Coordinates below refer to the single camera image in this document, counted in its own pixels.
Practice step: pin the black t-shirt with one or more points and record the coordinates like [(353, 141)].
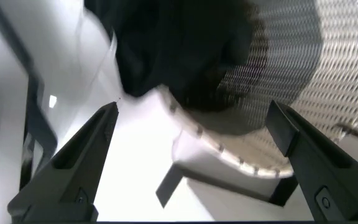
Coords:
[(172, 46)]

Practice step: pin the white laundry basket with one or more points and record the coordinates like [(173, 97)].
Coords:
[(337, 77)]

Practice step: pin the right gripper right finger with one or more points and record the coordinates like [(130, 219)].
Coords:
[(331, 174)]

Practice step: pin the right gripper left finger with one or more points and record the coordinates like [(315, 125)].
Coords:
[(73, 174)]

